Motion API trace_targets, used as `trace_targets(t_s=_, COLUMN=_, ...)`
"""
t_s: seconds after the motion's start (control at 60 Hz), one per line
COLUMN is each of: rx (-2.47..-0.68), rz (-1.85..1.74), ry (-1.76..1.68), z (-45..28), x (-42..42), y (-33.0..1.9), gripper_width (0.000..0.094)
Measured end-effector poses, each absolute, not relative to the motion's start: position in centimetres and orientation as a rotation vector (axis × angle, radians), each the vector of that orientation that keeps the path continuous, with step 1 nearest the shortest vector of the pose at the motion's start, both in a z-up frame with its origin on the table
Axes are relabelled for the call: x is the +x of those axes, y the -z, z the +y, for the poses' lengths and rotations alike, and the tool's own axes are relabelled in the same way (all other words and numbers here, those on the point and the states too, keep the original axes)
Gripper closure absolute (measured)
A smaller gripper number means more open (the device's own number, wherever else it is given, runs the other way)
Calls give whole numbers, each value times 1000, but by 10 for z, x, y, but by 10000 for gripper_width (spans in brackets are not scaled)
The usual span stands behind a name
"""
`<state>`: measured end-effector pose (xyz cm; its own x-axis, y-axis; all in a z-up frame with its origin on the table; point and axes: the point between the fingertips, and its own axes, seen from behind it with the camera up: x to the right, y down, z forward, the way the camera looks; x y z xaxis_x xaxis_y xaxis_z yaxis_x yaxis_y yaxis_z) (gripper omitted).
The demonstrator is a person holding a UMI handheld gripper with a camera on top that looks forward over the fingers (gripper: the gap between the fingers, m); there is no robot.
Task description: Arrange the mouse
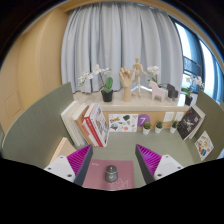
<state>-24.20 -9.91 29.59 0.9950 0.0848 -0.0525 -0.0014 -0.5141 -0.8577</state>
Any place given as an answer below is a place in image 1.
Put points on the red and white magazine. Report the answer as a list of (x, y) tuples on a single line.
[(100, 125)]

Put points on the grey curtain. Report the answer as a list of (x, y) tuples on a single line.
[(116, 36)]

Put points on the small succulent in white pot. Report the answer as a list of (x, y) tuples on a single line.
[(158, 129), (146, 130), (173, 129)]

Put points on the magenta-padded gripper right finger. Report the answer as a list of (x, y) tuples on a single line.
[(166, 165)]

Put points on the white wall outlet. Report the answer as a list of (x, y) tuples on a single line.
[(169, 117), (179, 116)]

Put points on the dark wooden horse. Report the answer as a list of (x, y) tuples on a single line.
[(172, 91)]

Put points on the colourful food sticker sheet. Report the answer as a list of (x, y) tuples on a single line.
[(204, 145)]

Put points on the pink wooden horse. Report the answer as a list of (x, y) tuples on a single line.
[(156, 91)]

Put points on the grey-green desk partition panel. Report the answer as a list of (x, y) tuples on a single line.
[(215, 116), (36, 126)]

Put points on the wooden mannequin figure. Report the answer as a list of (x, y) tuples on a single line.
[(137, 75)]

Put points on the purple round sign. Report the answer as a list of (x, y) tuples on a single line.
[(143, 119)]

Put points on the light wooden ledge shelf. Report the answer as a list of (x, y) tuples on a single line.
[(143, 106)]

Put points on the pink mouse pad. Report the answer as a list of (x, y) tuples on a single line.
[(126, 173)]

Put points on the dark grey computer mouse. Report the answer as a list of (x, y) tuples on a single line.
[(111, 173)]

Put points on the beige card sign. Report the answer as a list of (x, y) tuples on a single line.
[(63, 148)]

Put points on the black book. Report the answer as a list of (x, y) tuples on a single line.
[(188, 123)]

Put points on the white sticker sheet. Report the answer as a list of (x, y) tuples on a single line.
[(123, 122)]

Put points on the dark-framed window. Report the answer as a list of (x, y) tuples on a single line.
[(196, 56)]

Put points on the wooden hand model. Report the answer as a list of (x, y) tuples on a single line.
[(126, 83)]

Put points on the tan book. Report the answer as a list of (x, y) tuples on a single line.
[(80, 123)]

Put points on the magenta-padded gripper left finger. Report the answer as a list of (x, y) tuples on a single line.
[(60, 166)]

